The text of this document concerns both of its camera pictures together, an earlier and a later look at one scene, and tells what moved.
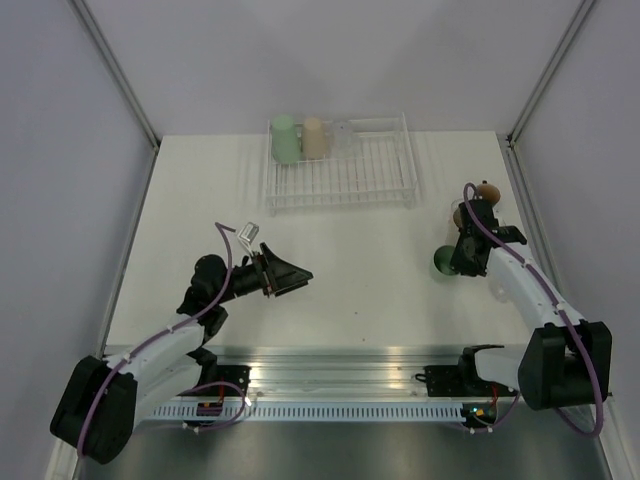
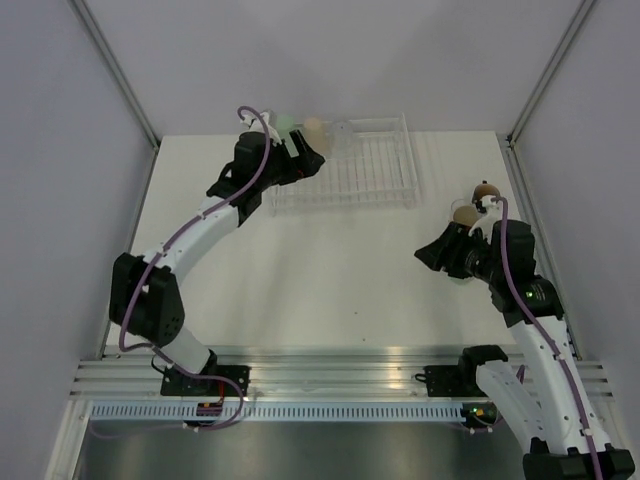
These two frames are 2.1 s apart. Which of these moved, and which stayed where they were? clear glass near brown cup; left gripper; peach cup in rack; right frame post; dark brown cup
Moved: left gripper
Stayed: peach cup in rack; clear glass near brown cup; right frame post; dark brown cup
